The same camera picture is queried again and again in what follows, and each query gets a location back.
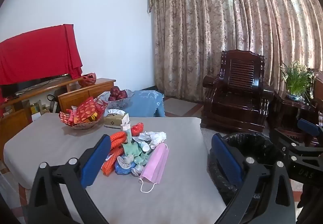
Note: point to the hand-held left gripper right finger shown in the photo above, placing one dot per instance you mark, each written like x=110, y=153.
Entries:
x=227, y=161

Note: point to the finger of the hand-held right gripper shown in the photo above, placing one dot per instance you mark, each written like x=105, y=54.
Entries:
x=285, y=142
x=307, y=127

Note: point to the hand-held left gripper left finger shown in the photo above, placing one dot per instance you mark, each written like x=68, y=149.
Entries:
x=96, y=161

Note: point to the orange foam net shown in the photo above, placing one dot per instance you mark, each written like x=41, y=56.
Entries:
x=113, y=161

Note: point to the trash bin with black bag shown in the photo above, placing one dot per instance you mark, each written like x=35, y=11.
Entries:
x=249, y=145

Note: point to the blue plastic shoe cover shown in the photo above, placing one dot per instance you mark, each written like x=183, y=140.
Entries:
x=123, y=167

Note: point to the light green glove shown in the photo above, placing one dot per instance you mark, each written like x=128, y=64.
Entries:
x=131, y=149

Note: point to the pink face mask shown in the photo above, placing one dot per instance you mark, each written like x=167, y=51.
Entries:
x=156, y=163

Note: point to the person's right hand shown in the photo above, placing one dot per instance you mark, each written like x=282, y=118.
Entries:
x=311, y=203

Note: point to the dark wooden side table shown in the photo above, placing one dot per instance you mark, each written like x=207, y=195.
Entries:
x=287, y=110

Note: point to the wicker basket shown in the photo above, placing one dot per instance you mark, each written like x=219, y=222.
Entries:
x=83, y=125

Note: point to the dark wooden armchair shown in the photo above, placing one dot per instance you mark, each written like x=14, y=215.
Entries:
x=318, y=90
x=239, y=92

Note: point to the grey tablecloth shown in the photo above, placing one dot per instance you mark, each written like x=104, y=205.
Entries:
x=58, y=143

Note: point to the beige tissue box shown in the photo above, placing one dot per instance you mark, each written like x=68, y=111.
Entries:
x=114, y=120

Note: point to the potted narcissus plant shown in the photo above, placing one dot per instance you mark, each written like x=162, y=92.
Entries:
x=297, y=80

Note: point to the basket of red packets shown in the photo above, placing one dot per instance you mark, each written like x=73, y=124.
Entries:
x=84, y=110

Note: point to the red crumpled wrapper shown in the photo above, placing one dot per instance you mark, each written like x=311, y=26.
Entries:
x=137, y=128

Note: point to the glass fruit bowl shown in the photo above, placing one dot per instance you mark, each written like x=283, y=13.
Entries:
x=121, y=104

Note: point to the white crumpled tissue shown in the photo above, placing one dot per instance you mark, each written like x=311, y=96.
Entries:
x=155, y=137

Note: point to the wooden television cabinet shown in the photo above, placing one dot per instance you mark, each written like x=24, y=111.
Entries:
x=75, y=95

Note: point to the pile of red apples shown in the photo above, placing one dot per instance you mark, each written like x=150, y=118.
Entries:
x=117, y=94

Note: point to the blue patterned tablecloth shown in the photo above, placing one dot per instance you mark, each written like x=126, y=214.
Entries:
x=149, y=101

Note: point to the red decorative bowl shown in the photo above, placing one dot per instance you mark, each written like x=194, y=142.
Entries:
x=87, y=79

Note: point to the black television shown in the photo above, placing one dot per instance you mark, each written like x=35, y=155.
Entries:
x=25, y=86

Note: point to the red cloth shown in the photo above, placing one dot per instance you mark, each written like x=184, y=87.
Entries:
x=37, y=54

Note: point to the beige patterned curtain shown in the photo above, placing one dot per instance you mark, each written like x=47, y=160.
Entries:
x=214, y=24

